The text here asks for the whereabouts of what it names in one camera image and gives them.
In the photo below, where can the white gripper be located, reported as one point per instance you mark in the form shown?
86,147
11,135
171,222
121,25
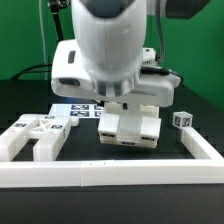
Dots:
70,80

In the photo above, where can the white chair seat part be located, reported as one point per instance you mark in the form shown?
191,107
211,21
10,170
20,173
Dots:
130,118

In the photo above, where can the white chair back part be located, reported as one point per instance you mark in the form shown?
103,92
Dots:
49,131

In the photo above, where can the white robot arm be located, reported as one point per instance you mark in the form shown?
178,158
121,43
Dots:
106,60

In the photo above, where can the white tagged nut cube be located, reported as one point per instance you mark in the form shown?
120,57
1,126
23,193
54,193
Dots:
182,119

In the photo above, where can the white base tag sheet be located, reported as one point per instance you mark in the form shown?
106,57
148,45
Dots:
77,110

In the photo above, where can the white U-shaped obstacle fence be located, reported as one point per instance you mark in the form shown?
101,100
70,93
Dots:
205,167

